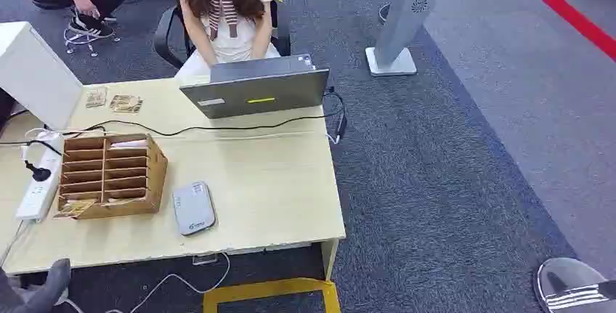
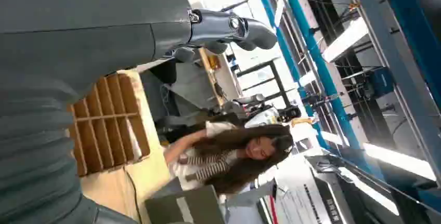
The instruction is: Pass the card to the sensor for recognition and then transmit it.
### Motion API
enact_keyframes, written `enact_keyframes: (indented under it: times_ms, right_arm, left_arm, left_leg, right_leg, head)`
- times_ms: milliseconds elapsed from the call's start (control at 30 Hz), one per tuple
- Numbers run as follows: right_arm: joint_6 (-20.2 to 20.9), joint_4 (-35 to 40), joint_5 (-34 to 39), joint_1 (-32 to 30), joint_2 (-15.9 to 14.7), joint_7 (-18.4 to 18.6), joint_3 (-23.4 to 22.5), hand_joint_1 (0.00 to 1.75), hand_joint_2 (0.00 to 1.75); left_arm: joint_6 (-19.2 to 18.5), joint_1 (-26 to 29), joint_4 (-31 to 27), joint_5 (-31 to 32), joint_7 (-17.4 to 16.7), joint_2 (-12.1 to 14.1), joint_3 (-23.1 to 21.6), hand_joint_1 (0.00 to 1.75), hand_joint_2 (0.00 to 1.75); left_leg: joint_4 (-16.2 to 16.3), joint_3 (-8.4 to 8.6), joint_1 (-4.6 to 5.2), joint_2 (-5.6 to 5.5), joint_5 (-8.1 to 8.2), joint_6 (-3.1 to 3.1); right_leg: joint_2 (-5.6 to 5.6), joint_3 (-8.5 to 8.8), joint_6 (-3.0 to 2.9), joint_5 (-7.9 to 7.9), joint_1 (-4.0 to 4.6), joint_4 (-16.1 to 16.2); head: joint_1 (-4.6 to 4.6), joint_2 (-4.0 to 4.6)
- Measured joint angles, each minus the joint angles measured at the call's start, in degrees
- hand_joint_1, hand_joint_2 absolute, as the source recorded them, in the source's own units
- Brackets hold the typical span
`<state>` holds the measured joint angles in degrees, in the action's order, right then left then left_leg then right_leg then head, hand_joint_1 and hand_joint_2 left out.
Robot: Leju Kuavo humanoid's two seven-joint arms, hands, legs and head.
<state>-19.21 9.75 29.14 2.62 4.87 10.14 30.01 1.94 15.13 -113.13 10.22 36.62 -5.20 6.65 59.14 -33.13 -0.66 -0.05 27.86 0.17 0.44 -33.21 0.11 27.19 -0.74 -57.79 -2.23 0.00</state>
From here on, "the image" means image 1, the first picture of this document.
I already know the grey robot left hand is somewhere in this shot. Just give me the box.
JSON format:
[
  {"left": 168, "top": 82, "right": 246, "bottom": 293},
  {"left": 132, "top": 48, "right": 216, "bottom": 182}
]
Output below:
[{"left": 0, "top": 258, "right": 73, "bottom": 313}]

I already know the printed card in sleeve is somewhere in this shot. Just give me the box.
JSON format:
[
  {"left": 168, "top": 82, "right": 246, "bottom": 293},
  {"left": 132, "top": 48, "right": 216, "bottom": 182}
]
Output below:
[{"left": 53, "top": 198, "right": 98, "bottom": 219}]

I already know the white power strip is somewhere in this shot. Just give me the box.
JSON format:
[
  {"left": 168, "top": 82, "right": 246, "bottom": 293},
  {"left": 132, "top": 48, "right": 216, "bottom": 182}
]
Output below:
[{"left": 15, "top": 149, "right": 64, "bottom": 223}]

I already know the black plug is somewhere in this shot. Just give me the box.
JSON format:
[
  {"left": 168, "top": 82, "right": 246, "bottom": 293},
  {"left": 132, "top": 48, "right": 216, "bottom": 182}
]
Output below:
[{"left": 23, "top": 160, "right": 52, "bottom": 183}]

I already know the wooden card box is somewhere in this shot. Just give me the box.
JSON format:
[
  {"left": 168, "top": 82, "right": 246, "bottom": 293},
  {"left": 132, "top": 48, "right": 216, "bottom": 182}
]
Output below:
[{"left": 53, "top": 133, "right": 169, "bottom": 221}]

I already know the white card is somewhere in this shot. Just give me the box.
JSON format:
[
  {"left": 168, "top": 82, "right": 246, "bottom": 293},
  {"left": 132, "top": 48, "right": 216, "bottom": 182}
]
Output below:
[{"left": 109, "top": 139, "right": 149, "bottom": 150}]

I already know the grey card reader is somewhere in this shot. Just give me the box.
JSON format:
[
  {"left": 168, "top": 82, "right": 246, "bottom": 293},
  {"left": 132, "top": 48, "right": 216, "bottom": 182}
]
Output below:
[{"left": 172, "top": 180, "right": 217, "bottom": 237}]

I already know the white monitor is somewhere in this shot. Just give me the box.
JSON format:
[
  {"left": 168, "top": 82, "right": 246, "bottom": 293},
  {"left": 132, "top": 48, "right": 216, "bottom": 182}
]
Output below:
[{"left": 0, "top": 21, "right": 84, "bottom": 132}]

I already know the yellow floor tape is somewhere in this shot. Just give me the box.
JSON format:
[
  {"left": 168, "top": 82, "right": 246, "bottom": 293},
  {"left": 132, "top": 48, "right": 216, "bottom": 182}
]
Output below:
[{"left": 202, "top": 277, "right": 342, "bottom": 313}]

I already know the silver chair base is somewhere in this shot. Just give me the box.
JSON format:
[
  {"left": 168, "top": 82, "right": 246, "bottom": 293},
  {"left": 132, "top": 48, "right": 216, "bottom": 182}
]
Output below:
[{"left": 62, "top": 25, "right": 122, "bottom": 57}]

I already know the black office chair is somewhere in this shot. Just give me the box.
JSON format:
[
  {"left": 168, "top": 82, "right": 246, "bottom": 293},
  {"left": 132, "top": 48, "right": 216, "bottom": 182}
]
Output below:
[{"left": 153, "top": 0, "right": 292, "bottom": 70}]

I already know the grey laptop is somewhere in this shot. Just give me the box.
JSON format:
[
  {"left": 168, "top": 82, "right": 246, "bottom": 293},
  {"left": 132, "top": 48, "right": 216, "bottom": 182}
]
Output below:
[{"left": 179, "top": 54, "right": 331, "bottom": 121}]

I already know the seated person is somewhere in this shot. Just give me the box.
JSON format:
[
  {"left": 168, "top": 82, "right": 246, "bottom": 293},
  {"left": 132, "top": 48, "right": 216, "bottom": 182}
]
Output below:
[{"left": 166, "top": 0, "right": 282, "bottom": 81}]

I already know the grey standing kiosk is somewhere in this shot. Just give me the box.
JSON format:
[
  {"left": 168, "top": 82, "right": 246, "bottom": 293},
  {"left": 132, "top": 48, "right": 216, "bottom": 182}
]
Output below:
[{"left": 364, "top": 0, "right": 437, "bottom": 78}]

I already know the red floor tape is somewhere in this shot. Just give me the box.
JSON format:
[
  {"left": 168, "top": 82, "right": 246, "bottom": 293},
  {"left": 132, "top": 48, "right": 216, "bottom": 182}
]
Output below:
[{"left": 502, "top": 0, "right": 616, "bottom": 62}]

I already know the white cable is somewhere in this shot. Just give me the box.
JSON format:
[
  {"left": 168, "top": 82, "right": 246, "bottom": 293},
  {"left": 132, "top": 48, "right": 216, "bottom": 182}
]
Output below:
[{"left": 61, "top": 252, "right": 232, "bottom": 313}]

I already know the black cable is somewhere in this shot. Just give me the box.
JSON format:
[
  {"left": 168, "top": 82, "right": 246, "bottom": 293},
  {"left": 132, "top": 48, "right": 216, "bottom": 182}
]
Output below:
[{"left": 0, "top": 90, "right": 347, "bottom": 149}]

